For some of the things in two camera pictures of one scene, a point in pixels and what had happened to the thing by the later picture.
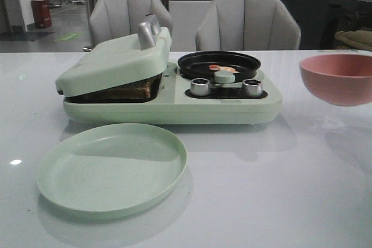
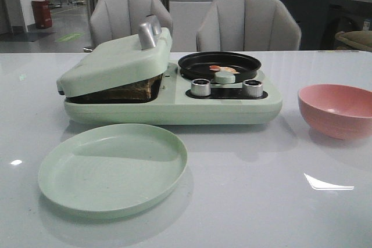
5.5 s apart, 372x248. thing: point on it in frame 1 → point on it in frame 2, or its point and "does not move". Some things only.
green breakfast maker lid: x=125 y=63 does not move
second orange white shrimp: x=214 y=67 does not move
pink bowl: x=341 y=79 → x=339 y=111
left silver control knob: x=200 y=86 does not move
